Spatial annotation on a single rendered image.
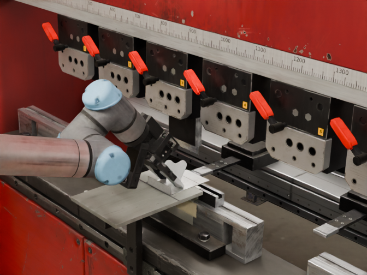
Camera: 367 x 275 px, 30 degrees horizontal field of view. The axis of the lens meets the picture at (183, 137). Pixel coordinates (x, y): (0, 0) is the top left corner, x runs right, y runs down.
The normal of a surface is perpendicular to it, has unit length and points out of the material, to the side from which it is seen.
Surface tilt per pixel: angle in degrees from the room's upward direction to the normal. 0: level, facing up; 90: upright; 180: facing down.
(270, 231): 0
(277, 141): 90
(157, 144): 41
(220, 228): 90
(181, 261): 0
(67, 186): 0
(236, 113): 90
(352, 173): 90
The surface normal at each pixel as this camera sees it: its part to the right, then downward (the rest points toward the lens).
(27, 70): 0.67, 0.29
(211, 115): -0.75, 0.23
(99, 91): -0.48, -0.56
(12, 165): 0.49, 0.45
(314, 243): 0.02, -0.93
